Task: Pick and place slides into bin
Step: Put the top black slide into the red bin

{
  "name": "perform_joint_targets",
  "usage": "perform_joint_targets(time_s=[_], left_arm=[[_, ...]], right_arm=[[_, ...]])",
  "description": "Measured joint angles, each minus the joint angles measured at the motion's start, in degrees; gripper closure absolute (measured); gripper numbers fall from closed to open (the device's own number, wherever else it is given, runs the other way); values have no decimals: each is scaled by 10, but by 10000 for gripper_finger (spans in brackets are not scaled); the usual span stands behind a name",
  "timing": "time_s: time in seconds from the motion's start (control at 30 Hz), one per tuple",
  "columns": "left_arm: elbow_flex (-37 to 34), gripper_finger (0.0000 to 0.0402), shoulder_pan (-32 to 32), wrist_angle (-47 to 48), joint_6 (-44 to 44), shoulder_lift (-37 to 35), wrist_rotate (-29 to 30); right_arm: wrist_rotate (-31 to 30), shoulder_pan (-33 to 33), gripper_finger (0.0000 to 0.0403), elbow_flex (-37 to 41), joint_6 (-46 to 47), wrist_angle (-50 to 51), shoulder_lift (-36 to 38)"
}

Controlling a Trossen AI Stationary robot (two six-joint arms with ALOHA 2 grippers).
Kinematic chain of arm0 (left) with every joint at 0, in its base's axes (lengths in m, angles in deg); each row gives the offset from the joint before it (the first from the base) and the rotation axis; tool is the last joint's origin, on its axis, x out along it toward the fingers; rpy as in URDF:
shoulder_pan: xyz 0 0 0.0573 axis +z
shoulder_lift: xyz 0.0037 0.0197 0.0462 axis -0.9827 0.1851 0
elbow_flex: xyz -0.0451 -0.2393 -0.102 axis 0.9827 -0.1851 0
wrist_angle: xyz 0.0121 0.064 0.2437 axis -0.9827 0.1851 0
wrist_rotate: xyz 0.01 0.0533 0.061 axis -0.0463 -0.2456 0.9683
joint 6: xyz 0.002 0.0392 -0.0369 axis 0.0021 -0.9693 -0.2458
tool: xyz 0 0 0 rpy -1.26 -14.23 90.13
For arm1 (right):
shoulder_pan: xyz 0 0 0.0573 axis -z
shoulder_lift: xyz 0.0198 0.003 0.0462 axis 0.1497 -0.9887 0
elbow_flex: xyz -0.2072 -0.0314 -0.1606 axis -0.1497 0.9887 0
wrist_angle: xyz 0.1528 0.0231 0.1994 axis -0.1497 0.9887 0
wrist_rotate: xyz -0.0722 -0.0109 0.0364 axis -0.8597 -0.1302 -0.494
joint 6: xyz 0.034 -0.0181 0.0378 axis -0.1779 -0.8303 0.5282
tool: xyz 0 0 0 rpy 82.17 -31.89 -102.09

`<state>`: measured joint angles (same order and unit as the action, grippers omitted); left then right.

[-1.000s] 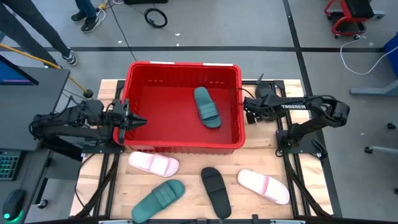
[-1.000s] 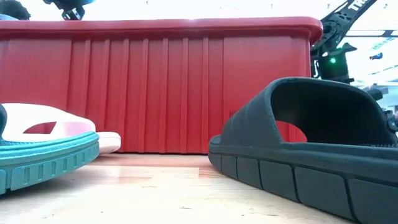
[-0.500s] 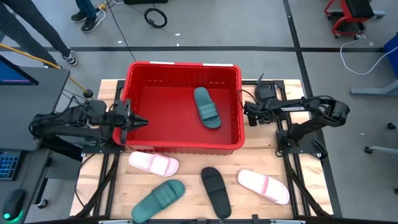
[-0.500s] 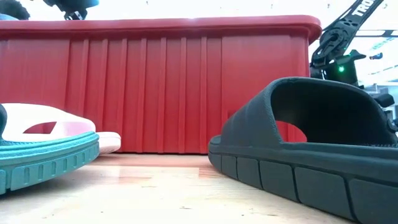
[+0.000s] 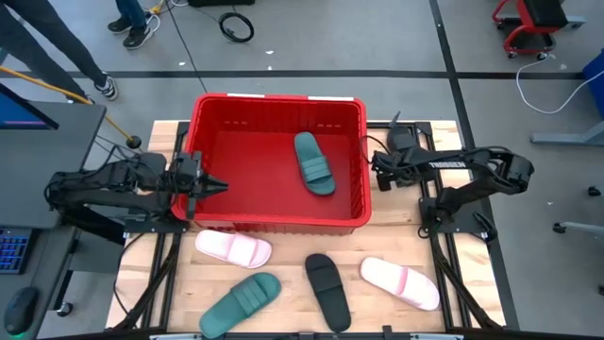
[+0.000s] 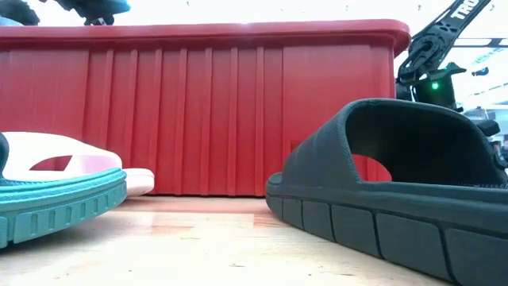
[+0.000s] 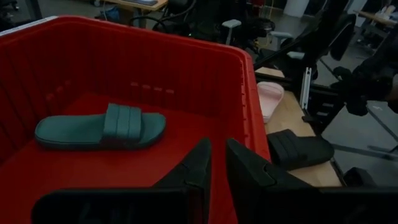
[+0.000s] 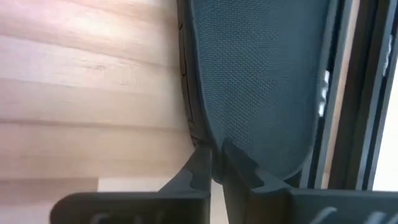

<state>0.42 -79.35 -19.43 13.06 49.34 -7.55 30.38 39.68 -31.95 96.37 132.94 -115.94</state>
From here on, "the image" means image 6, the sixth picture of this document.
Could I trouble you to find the teal rubber slide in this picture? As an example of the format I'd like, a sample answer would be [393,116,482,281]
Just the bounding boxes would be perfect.
[0,0,132,27]
[0,133,129,249]

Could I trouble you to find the pink rubber slide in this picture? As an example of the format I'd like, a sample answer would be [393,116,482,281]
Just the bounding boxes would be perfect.
[2,131,156,198]

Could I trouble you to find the black rubber slide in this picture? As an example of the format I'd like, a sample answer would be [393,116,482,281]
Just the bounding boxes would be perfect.
[264,98,508,286]

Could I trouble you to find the red plastic bin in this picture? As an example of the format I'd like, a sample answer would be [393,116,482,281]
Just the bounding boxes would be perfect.
[0,18,412,198]

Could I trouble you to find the black ceiling beam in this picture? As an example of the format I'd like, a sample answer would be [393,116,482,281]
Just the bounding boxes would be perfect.
[453,37,508,49]

